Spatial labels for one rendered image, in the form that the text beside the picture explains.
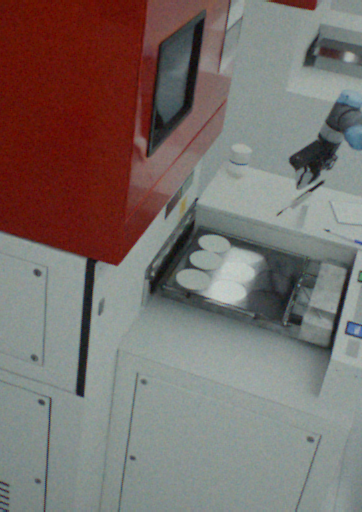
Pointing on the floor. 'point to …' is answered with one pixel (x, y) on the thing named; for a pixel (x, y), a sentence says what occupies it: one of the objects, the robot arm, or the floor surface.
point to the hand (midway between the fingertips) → (297, 186)
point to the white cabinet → (210, 447)
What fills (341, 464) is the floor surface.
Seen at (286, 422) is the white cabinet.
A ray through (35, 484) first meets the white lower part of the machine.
